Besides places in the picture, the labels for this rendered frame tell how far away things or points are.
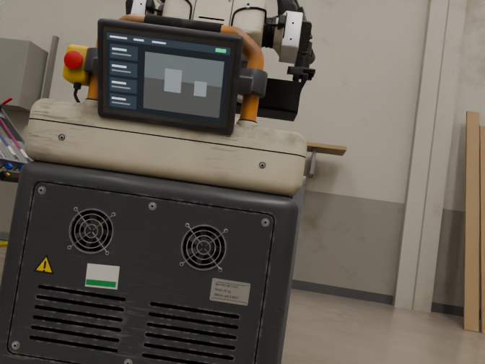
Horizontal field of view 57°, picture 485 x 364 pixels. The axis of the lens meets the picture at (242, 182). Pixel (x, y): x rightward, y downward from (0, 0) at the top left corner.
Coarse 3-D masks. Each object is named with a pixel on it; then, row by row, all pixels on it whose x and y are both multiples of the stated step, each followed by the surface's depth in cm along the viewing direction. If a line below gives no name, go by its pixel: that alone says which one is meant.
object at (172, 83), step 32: (128, 32) 77; (160, 32) 77; (192, 32) 76; (96, 64) 83; (128, 64) 79; (160, 64) 79; (192, 64) 78; (224, 64) 78; (128, 96) 81; (160, 96) 81; (192, 96) 80; (224, 96) 80; (192, 128) 82; (224, 128) 82
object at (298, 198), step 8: (304, 176) 162; (304, 184) 162; (296, 200) 161; (296, 232) 161; (296, 240) 160; (296, 248) 160; (288, 288) 159; (288, 296) 159; (288, 304) 159; (280, 352) 158; (280, 360) 158
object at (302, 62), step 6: (300, 54) 165; (306, 54) 164; (300, 60) 164; (306, 60) 165; (288, 66) 164; (294, 66) 164; (300, 66) 164; (306, 66) 165; (288, 72) 168; (306, 72) 165; (312, 72) 164
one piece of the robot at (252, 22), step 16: (176, 0) 121; (192, 0) 121; (208, 0) 121; (224, 0) 121; (240, 0) 120; (256, 0) 120; (176, 16) 120; (192, 16) 120; (208, 16) 120; (224, 16) 120; (240, 16) 120; (256, 16) 120; (256, 32) 119; (272, 32) 127
